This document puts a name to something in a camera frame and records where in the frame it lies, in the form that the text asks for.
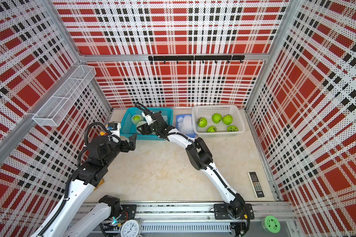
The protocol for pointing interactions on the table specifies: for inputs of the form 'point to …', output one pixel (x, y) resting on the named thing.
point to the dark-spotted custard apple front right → (232, 128)
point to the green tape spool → (271, 224)
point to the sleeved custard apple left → (136, 118)
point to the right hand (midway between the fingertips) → (142, 125)
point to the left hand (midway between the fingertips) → (129, 134)
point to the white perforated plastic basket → (210, 121)
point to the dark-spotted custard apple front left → (201, 122)
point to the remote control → (256, 184)
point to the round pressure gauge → (130, 228)
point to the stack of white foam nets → (185, 124)
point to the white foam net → (141, 123)
